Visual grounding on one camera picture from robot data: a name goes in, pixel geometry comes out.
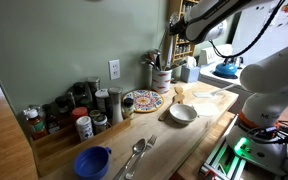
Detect aluminium mounting frame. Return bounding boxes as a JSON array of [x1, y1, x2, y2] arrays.
[[198, 116, 288, 178]]

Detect three-shelf wooden spice rack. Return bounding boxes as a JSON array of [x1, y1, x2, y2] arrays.
[[166, 0, 200, 16]]

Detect wooden spoon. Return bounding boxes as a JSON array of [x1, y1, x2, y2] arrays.
[[158, 93, 186, 122]]

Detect blue measuring cup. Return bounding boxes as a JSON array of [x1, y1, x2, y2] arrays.
[[73, 145, 113, 180]]

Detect flat wooden spatula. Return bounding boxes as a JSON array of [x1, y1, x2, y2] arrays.
[[173, 86, 185, 96]]

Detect white tissue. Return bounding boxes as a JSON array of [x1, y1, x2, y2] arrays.
[[184, 55, 198, 69]]

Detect tall dark spice jar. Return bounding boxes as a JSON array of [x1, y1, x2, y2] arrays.
[[72, 82, 88, 108]]

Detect metal spoon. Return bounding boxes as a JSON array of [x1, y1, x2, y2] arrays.
[[112, 138, 147, 180]]

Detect small silver kettle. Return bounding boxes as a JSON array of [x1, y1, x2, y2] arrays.
[[232, 56, 245, 69]]

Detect small glass spice jar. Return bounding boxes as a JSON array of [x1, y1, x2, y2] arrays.
[[88, 109, 102, 121], [93, 114, 109, 135]]

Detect wooden spice tray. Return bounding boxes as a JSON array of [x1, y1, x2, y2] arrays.
[[29, 117, 132, 178]]

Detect black cooking spoon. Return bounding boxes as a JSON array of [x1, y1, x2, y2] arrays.
[[155, 50, 164, 72]]

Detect white wall outlet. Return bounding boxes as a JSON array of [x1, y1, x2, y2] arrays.
[[108, 59, 121, 81]]

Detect orange sauce bottle white cap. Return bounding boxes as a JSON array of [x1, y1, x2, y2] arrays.
[[24, 107, 48, 140]]

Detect white bowl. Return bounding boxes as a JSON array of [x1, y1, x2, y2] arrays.
[[169, 103, 198, 125]]

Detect metal fork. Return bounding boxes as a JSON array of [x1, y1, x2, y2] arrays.
[[124, 133, 158, 180]]

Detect white ceramic utensil holder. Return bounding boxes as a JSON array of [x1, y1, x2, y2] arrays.
[[151, 68, 173, 95]]

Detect white paper napkin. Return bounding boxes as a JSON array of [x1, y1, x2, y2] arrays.
[[191, 100, 222, 118]]

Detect white printed shaker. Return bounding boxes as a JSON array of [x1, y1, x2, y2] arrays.
[[75, 115, 94, 142]]

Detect small black-lidded jar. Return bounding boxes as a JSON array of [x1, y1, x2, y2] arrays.
[[122, 97, 135, 119]]

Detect white refrigerator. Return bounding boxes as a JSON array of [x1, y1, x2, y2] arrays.
[[232, 0, 288, 66]]

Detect blue kettle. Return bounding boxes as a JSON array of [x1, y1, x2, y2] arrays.
[[213, 57, 239, 79]]

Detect metal-lidded glass jar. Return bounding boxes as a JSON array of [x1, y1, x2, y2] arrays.
[[86, 77, 101, 101]]

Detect white-lidded spice jar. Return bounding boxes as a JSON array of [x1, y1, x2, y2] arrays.
[[94, 88, 111, 114]]

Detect dark sauce bottle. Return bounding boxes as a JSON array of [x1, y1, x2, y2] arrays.
[[42, 103, 60, 134]]

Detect black-lidded spice jar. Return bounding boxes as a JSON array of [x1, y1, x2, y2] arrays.
[[54, 95, 72, 128]]

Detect black base cables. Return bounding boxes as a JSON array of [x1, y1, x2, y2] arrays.
[[247, 115, 288, 145]]

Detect blue tissue box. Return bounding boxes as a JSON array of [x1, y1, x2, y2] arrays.
[[180, 65, 201, 84]]

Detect red-lidded spice jar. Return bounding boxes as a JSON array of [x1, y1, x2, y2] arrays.
[[71, 106, 89, 122]]

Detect white stove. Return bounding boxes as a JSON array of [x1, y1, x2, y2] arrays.
[[197, 44, 263, 114]]

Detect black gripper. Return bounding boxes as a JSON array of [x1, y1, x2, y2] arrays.
[[168, 15, 190, 38]]

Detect metal ladle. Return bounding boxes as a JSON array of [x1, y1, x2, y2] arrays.
[[141, 49, 161, 72]]

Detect two-shelf wooden spice rack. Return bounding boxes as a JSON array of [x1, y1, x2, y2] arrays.
[[170, 31, 198, 64]]

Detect colourful patterned plate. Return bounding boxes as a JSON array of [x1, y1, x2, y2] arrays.
[[122, 89, 165, 114]]

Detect clear tall salt grinder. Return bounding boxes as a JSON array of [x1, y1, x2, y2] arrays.
[[107, 86, 124, 125]]

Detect light wooden utensil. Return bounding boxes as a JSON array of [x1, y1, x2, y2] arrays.
[[170, 59, 188, 71]]

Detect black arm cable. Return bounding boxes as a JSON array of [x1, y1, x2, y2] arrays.
[[208, 0, 287, 60]]

